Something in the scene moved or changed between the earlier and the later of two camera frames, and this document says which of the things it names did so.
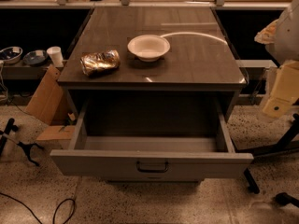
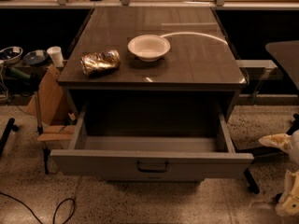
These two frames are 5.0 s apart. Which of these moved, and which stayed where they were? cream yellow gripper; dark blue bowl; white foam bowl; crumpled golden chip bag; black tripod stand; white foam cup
Moved: black tripod stand; cream yellow gripper
Stayed: dark blue bowl; white foam bowl; crumpled golden chip bag; white foam cup
